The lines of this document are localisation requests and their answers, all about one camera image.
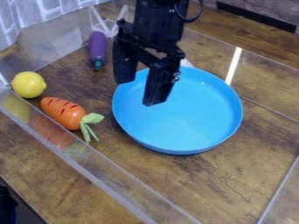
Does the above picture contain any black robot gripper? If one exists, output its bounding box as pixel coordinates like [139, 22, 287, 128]
[112, 0, 190, 106]

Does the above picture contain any orange toy carrot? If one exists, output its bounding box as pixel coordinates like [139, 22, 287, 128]
[40, 97, 104, 143]

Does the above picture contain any purple toy eggplant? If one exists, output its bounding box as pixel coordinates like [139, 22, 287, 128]
[88, 31, 108, 70]

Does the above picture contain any blue round plate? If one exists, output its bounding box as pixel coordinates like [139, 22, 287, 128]
[112, 66, 243, 155]

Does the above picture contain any black bar in background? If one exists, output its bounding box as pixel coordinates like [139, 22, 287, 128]
[217, 1, 297, 33]

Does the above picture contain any yellow toy lemon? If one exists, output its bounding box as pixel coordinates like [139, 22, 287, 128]
[11, 72, 47, 99]

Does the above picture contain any white patterned curtain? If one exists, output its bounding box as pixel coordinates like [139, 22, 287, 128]
[0, 0, 110, 51]

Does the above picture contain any clear acrylic enclosure wall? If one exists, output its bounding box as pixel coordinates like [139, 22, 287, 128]
[0, 3, 299, 224]

